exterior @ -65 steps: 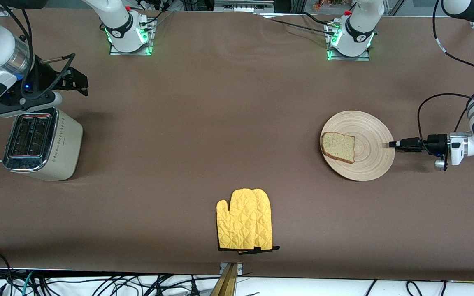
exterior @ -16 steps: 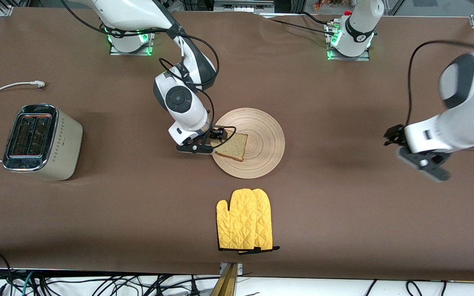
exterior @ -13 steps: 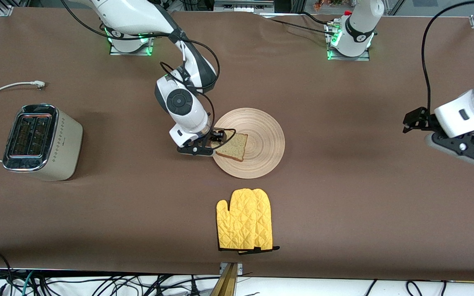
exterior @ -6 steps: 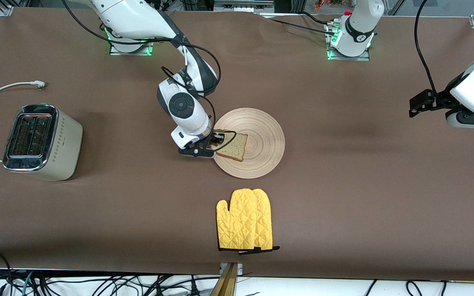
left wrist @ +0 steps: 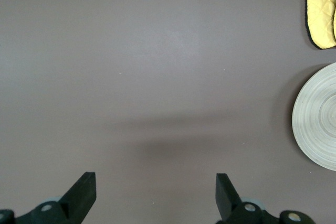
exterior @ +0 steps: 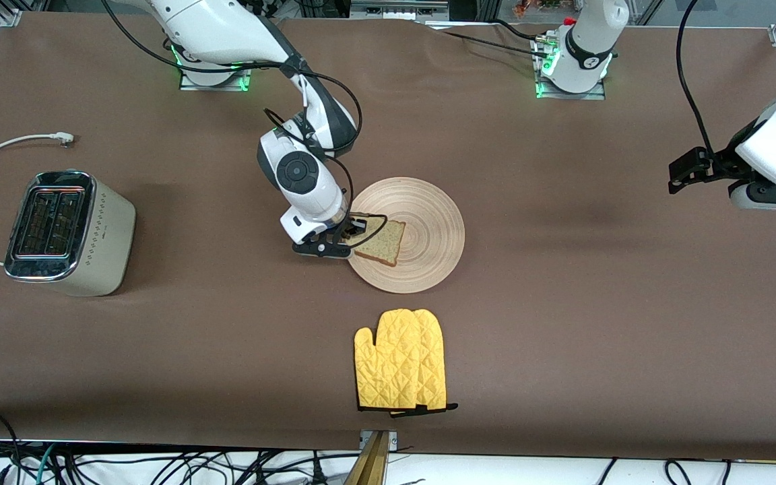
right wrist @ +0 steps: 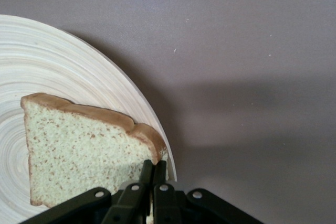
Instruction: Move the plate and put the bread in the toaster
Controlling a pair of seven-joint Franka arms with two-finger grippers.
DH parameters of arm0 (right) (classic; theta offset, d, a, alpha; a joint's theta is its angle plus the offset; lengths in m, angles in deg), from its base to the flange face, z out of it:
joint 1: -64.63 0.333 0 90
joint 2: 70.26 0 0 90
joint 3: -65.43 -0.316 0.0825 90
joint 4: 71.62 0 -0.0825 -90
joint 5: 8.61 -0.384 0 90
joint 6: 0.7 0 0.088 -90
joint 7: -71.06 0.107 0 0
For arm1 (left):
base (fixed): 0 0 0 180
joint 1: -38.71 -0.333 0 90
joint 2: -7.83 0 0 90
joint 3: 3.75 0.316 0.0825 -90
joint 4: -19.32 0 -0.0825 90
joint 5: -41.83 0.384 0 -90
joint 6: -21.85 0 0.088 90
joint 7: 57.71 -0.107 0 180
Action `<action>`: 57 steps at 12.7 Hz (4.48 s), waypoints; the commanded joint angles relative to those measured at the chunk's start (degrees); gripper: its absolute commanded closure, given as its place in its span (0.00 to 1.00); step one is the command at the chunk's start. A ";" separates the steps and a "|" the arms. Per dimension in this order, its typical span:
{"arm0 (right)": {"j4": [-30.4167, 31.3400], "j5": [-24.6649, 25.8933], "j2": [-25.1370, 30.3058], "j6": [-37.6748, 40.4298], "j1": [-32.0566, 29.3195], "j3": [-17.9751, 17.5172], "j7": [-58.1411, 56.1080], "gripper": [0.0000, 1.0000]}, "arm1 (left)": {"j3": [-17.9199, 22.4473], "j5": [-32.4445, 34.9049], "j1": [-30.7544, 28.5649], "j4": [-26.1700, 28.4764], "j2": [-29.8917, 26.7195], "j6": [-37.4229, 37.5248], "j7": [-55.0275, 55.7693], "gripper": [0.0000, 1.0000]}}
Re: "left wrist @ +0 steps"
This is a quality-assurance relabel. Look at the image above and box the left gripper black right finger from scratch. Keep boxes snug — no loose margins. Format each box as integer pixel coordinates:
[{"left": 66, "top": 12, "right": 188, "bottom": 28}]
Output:
[{"left": 216, "top": 173, "right": 316, "bottom": 224}]

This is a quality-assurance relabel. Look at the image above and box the round wooden plate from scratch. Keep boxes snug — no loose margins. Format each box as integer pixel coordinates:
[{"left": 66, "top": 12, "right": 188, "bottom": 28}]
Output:
[{"left": 292, "top": 62, "right": 336, "bottom": 172}]

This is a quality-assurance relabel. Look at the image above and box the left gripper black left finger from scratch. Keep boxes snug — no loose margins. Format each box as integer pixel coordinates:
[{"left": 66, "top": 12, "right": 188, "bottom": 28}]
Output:
[{"left": 0, "top": 172, "right": 97, "bottom": 224}]

